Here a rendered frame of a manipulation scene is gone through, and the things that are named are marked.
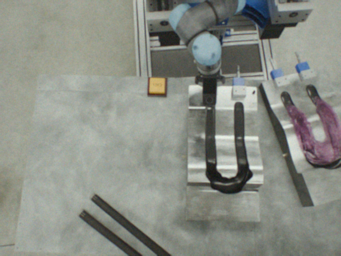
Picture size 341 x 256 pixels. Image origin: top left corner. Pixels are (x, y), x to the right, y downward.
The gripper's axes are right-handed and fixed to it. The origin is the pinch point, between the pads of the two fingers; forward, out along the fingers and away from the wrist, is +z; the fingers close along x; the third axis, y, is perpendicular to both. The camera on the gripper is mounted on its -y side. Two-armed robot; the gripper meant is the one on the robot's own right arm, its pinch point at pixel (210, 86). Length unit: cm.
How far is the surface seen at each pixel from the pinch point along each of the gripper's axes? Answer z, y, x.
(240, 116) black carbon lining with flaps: 6.4, -10.1, -11.0
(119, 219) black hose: -3, -49, 32
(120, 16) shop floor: 98, 76, 67
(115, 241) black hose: -4, -56, 33
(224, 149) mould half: 1.7, -23.0, -5.1
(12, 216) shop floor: 71, -61, 120
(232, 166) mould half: -2.0, -29.1, -7.7
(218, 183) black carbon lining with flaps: 2.7, -35.4, -3.1
